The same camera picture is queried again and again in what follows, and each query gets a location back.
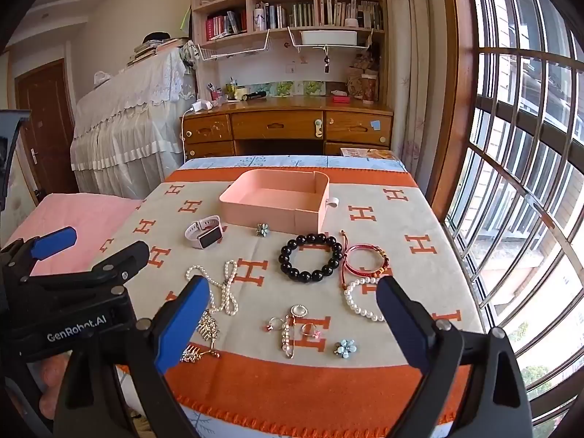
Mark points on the wooden desk with drawers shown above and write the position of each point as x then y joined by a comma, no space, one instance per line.
273,123

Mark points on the metal window grille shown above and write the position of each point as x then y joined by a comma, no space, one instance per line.
524,146

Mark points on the row of pale books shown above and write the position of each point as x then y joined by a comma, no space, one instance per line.
349,13

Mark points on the floral curtain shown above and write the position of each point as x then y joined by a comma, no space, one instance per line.
410,77

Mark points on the gold pearl pin brooch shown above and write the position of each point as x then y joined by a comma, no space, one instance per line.
287,340

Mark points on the wooden window frame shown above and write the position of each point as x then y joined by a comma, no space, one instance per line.
456,77

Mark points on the pink storage box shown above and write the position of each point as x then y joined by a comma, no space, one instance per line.
273,212

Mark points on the orange and beige printed blanket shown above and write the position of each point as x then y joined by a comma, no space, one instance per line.
205,205

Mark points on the blue flower hair clip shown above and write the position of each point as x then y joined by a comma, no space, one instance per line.
346,347

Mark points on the patterned paper cup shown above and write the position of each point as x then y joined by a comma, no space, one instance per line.
368,87

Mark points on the black hat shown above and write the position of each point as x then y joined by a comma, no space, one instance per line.
155,36

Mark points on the person's left hand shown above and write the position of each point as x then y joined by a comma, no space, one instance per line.
50,388

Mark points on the round white stone brooch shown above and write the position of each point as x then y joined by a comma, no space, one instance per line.
299,311

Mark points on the row of green picture cards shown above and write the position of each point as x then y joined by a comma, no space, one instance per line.
285,87

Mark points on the small gold hair comb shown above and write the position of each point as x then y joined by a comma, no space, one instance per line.
191,355

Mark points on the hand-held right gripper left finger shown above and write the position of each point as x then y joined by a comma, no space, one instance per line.
182,324

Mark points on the white drawer hook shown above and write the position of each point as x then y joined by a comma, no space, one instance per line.
318,128

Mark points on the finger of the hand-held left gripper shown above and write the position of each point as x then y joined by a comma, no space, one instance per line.
114,260
54,239

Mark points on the hanging keys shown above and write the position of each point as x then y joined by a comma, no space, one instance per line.
326,65

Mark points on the row of red books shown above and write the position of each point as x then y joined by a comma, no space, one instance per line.
221,23

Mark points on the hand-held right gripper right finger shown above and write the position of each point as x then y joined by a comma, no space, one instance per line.
401,324

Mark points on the pink desk organizer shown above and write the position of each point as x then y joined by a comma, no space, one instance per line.
214,95

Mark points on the brown wooden door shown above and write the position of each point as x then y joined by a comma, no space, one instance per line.
45,118

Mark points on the pink quilt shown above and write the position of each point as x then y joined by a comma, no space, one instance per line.
82,212

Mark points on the small red box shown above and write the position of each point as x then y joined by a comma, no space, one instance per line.
340,99

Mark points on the stack of books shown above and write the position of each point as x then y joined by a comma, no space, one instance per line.
148,50

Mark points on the colourful magazine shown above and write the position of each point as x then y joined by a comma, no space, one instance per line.
367,153

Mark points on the white plastic tray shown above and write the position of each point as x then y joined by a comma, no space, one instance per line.
328,36

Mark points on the pink smartwatch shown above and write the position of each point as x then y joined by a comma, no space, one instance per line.
209,237

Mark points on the black flashlight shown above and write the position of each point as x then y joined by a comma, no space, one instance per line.
255,95

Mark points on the white lace furniture cover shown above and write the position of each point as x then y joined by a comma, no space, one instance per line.
127,114

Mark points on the green pen holder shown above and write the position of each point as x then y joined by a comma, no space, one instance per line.
231,91

